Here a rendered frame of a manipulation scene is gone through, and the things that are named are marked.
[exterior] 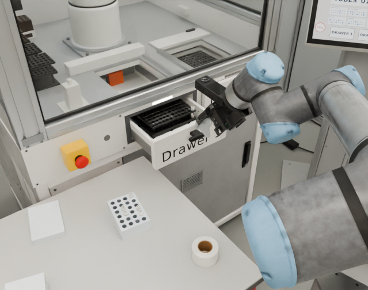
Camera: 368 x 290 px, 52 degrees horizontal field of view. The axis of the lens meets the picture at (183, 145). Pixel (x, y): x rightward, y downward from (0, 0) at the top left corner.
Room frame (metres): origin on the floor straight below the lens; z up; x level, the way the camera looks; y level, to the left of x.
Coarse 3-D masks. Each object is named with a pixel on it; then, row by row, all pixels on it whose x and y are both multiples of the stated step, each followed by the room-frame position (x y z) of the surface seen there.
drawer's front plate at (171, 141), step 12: (168, 132) 0.92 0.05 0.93; (180, 132) 0.93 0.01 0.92; (156, 144) 0.88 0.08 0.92; (168, 144) 0.90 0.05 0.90; (180, 144) 0.93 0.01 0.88; (204, 144) 0.99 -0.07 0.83; (156, 156) 0.87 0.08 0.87; (168, 156) 0.90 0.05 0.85; (180, 156) 0.93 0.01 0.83; (156, 168) 0.87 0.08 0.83
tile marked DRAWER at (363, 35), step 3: (360, 30) 1.50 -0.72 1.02; (363, 30) 1.50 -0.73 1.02; (366, 30) 1.50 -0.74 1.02; (360, 33) 1.49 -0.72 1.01; (363, 33) 1.49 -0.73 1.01; (366, 33) 1.49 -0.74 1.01; (360, 36) 1.49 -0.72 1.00; (363, 36) 1.48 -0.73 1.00; (366, 36) 1.48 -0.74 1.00; (360, 39) 1.48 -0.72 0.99; (363, 39) 1.48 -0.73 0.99; (366, 39) 1.47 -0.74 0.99
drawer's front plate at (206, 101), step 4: (224, 80) 1.25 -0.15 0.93; (228, 80) 1.25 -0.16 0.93; (232, 80) 1.26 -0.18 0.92; (224, 84) 1.23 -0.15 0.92; (228, 84) 1.24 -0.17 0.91; (204, 96) 1.18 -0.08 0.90; (204, 100) 1.18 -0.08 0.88; (208, 100) 1.19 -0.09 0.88; (212, 100) 1.20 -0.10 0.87; (204, 104) 1.18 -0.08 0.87; (208, 104) 1.19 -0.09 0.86
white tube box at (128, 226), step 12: (132, 192) 0.80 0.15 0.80; (108, 204) 0.75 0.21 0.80; (120, 204) 0.75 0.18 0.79; (132, 204) 0.75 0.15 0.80; (120, 216) 0.71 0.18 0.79; (132, 216) 0.71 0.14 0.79; (144, 216) 0.71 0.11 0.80; (120, 228) 0.66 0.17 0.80; (132, 228) 0.67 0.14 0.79; (144, 228) 0.68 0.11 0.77
